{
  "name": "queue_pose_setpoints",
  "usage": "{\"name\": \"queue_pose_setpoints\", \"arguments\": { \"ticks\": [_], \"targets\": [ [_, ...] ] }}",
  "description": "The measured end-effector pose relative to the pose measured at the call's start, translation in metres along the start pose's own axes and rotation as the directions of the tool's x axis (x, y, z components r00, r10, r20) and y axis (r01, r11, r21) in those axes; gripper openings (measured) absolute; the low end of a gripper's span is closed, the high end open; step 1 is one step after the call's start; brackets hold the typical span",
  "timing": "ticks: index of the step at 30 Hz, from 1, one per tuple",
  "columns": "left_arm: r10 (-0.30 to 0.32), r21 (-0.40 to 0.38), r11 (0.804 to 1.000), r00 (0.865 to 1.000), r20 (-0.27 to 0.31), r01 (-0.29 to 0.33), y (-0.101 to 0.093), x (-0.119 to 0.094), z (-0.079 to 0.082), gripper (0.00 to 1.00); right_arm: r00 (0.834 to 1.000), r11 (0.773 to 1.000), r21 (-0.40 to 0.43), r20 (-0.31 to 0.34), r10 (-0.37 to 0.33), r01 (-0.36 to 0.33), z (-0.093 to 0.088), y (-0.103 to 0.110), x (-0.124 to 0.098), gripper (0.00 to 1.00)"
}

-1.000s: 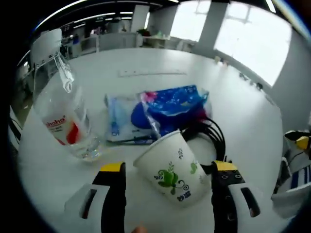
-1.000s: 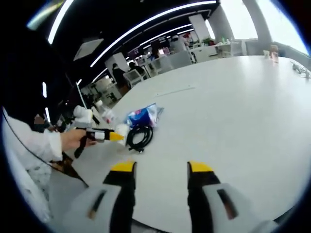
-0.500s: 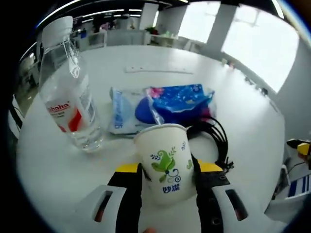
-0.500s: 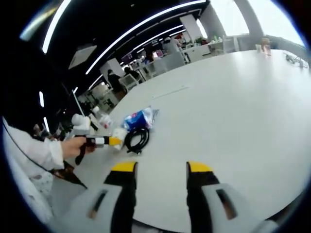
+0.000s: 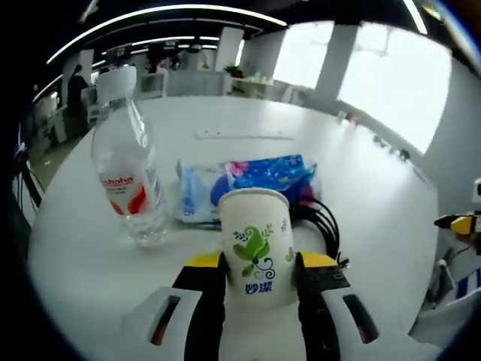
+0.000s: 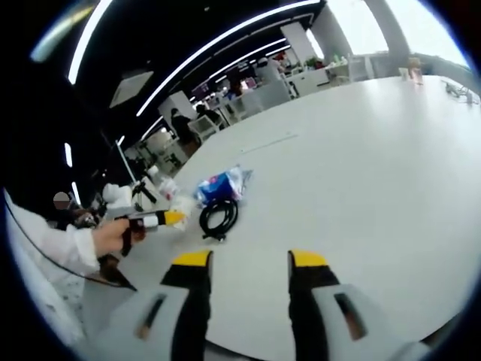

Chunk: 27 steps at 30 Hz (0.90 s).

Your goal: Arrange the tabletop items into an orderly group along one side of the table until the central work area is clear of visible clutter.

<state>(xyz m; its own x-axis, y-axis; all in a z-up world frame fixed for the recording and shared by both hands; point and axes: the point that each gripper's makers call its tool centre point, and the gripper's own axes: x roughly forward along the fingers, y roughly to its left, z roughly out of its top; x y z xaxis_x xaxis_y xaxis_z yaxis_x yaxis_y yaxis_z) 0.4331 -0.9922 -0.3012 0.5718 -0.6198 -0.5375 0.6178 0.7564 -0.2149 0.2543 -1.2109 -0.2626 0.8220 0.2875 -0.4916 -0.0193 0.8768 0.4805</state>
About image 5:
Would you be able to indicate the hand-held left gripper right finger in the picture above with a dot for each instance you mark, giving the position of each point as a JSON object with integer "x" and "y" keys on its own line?
{"x": 319, "y": 301}

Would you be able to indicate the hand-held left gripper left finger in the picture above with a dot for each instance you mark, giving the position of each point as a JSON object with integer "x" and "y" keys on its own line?
{"x": 204, "y": 301}

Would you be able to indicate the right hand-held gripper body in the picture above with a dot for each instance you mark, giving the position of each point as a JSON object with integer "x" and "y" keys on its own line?
{"x": 477, "y": 190}

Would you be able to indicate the white paper cup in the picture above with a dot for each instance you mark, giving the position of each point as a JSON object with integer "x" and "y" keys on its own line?
{"x": 257, "y": 244}

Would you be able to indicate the pale blue wet wipes packet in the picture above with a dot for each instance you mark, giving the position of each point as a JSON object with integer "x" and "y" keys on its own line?
{"x": 193, "y": 192}

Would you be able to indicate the blue floral tissue packet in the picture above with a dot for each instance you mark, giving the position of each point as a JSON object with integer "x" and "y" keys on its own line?
{"x": 267, "y": 173}

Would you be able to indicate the clear plastic bottle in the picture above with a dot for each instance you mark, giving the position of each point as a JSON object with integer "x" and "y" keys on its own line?
{"x": 124, "y": 161}

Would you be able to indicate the person's right hand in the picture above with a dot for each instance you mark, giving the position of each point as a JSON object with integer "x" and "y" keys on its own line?
{"x": 474, "y": 240}

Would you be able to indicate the blue striped cloth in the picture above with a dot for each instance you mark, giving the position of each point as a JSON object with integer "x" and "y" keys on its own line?
{"x": 469, "y": 282}

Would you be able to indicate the small black object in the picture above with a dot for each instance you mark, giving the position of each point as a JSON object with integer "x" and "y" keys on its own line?
{"x": 404, "y": 153}

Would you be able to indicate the person's white coat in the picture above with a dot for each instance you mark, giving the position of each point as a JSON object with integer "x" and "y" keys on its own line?
{"x": 447, "y": 319}

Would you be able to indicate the white power strip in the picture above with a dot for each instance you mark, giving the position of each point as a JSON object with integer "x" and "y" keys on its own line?
{"x": 244, "y": 134}

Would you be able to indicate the potted plant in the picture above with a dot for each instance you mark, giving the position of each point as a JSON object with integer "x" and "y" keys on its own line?
{"x": 233, "y": 70}

